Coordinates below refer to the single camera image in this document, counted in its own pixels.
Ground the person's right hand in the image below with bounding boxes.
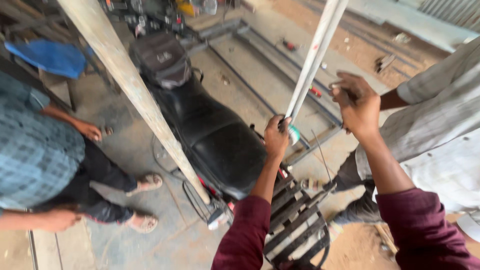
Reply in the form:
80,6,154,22
328,71,382,139

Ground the person's left hand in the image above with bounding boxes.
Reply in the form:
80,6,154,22
263,114,293,160

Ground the white pole with green cap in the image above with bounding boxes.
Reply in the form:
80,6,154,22
285,0,350,146

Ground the small metal offcut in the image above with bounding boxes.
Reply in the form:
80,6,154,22
374,54,397,74

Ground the thin metal rod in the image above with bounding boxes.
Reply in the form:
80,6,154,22
311,129,334,184

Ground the black motorcycle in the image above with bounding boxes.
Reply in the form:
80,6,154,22
99,0,332,270

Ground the black motorcycle tank bag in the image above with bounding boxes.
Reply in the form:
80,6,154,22
129,32,193,90

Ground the corrugated metal sheet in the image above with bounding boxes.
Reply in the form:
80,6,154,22
417,0,480,33

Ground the beige sandal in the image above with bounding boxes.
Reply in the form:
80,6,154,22
126,173,164,197
125,213,159,234

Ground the blue cloth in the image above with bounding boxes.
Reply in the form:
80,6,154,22
4,39,95,80

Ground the metal frame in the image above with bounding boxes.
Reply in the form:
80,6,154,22
187,18,377,166

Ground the beige wooden post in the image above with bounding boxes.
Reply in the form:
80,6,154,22
56,0,211,205

